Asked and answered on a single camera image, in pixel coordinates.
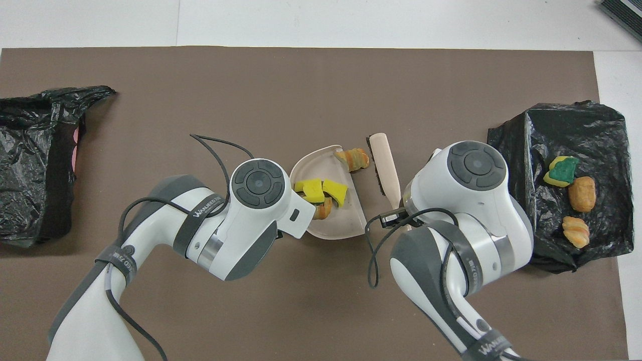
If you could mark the beige plastic dustpan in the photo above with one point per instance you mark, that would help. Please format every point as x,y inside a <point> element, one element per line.
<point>341,223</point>

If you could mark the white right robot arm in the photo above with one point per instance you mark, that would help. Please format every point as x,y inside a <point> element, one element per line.
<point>476,215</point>

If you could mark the pale ridged bread piece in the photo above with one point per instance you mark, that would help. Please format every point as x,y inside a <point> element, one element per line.
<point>352,159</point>

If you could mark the golden croissant bread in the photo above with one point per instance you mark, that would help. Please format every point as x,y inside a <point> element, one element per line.
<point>576,232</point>

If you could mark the dark ribbed panel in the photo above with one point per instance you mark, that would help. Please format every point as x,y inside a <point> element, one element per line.
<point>624,12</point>

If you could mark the beige hand brush black bristles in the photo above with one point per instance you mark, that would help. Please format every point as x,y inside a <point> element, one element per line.
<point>385,160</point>

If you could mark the brown oval bread roll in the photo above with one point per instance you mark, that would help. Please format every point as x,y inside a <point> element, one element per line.
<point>582,194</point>

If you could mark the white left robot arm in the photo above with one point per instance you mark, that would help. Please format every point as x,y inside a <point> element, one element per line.
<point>241,230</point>

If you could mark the yellow sponge piece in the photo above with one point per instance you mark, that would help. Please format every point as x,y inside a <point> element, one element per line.
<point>336,191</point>
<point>311,189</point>

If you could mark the brown table mat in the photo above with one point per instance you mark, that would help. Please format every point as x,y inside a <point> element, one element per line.
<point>200,75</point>

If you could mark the yellow green scouring sponge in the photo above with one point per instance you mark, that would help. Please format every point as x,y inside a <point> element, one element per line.
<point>562,171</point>

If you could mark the black bag lined pink bin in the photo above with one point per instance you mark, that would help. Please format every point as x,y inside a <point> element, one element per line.
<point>25,150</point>

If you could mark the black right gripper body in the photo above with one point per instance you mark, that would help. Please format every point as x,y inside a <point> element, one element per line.
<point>393,219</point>

